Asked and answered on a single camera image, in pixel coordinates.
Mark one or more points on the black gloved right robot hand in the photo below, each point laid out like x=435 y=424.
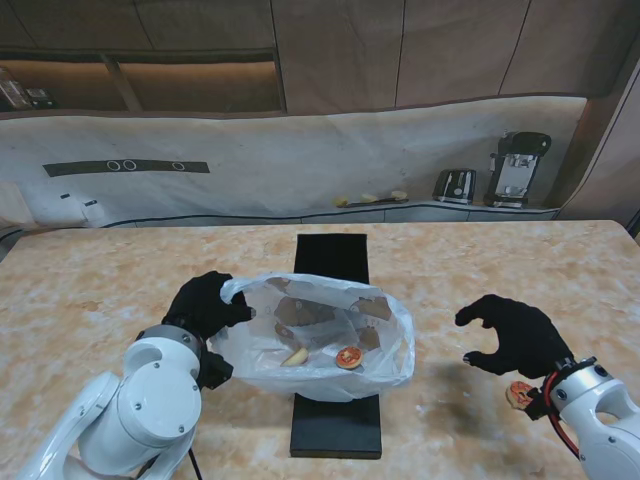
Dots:
x=530 y=340

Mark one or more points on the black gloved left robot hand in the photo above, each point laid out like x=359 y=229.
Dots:
x=200 y=305

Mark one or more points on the orange sprinkled mini donut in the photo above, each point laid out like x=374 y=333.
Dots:
x=344 y=361
x=516 y=397

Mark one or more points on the white printed plastic bag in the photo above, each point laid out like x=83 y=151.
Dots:
x=325 y=385

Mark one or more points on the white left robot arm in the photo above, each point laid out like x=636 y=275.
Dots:
x=150 y=400

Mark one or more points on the open black gift box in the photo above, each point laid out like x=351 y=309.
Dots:
x=332 y=255

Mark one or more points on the flat black box lid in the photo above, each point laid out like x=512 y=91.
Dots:
x=335 y=430

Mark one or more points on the black silver espresso machine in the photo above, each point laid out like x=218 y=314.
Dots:
x=517 y=170

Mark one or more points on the white protective cover sheet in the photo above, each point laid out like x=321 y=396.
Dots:
x=300 y=160

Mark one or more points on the small black shelf device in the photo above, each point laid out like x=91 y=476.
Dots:
x=40 y=97

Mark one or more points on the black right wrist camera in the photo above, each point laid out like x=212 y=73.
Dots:
x=539 y=404

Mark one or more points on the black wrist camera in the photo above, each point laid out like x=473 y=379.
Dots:
x=539 y=404
x=216 y=371

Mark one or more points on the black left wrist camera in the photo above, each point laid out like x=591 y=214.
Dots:
x=216 y=371

